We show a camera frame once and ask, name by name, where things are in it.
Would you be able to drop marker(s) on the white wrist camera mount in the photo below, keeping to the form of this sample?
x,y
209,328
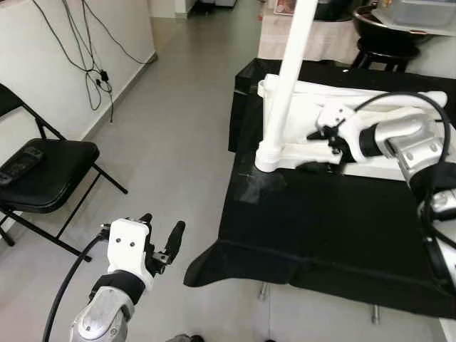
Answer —
x,y
338,117
128,246

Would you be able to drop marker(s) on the clear plastic storage box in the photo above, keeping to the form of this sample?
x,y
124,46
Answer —
x,y
420,14

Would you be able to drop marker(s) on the pink checked cloth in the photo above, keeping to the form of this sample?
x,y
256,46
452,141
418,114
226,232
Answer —
x,y
335,43

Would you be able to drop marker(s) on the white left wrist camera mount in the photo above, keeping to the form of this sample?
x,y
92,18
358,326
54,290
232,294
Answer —
x,y
128,246

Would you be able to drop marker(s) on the black power plug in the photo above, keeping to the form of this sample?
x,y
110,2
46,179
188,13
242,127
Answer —
x,y
102,74

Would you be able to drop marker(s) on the black round stool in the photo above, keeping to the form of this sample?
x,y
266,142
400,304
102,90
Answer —
x,y
377,51

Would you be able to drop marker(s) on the grey left robot leg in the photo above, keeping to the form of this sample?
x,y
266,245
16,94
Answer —
x,y
185,338

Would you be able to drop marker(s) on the black folding chair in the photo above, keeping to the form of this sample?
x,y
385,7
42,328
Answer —
x,y
50,171

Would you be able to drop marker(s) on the black tablecloth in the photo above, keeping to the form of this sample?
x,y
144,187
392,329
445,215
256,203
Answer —
x,y
320,235

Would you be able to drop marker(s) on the black remote control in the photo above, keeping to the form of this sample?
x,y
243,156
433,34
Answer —
x,y
21,167

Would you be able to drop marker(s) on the black bag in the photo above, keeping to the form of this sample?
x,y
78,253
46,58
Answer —
x,y
335,8

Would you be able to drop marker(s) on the clear plastic tape patch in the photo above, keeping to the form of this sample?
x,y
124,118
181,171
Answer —
x,y
262,187

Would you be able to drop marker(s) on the red printed box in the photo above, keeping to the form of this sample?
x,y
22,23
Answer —
x,y
283,6

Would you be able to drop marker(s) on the white plastic children table top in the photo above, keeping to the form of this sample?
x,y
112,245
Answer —
x,y
296,114

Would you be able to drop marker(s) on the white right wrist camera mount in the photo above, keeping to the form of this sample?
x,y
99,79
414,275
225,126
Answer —
x,y
338,117

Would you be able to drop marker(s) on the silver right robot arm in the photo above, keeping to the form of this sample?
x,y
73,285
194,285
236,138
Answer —
x,y
410,142

